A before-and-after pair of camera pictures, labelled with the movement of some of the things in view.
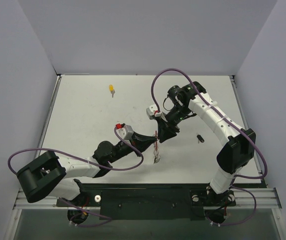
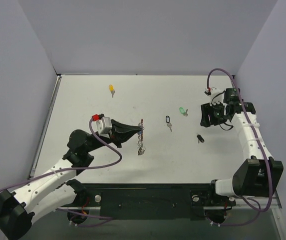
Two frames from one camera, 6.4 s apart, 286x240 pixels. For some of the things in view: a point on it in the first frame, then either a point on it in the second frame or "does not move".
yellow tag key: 112,90 does not move
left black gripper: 135,139 to 115,132
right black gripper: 164,123 to 206,115
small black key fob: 199,138 does not move
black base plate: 149,201 does not move
